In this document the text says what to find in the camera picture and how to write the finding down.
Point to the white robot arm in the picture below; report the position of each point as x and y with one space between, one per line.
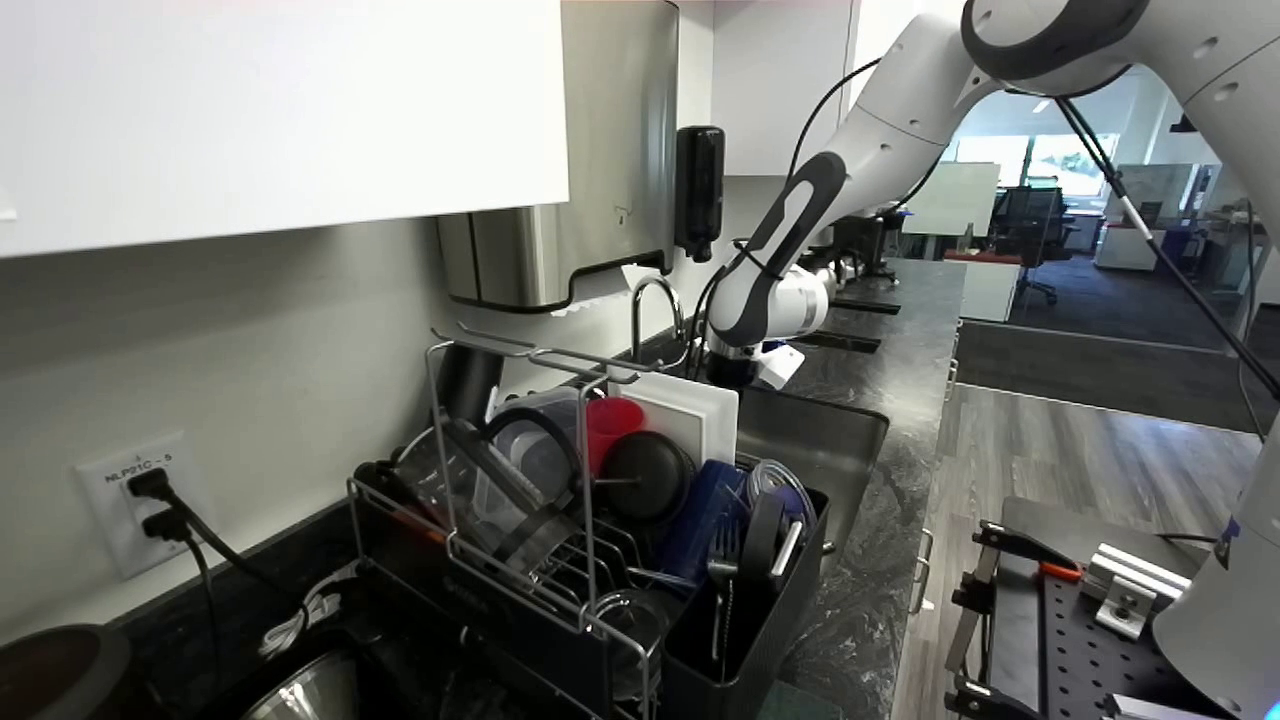
1222 61

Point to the black dish rack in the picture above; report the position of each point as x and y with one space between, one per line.
683 616

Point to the red round lid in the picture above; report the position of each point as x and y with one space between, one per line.
604 425

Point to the black soap dispenser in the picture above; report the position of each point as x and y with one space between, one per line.
698 190

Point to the steel paper towel dispenser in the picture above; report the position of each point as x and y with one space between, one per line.
618 170

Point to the white upper cabinet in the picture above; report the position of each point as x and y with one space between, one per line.
144 123

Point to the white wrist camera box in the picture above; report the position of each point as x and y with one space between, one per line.
779 366

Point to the wall power outlet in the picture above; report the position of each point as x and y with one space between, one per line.
120 512

